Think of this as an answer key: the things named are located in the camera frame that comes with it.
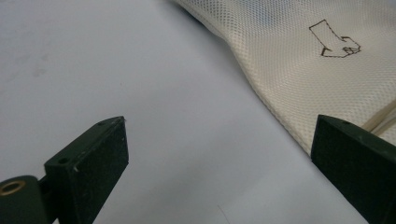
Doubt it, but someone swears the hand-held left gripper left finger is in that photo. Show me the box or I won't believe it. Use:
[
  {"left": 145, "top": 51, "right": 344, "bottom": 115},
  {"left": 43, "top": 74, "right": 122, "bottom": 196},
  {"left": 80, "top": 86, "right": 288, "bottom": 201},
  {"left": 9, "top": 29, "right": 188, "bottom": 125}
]
[{"left": 43, "top": 116, "right": 130, "bottom": 224}]

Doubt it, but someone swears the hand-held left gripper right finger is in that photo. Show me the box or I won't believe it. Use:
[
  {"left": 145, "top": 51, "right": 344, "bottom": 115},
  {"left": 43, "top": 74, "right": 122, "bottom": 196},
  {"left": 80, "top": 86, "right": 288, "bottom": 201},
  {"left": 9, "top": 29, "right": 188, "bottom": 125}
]
[{"left": 310, "top": 114, "right": 396, "bottom": 224}]

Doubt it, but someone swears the white mesh zipper bag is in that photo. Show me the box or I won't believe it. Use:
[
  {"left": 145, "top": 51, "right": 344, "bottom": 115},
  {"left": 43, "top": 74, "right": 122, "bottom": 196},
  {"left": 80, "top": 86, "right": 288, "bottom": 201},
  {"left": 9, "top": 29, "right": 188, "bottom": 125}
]
[{"left": 174, "top": 0, "right": 396, "bottom": 156}]

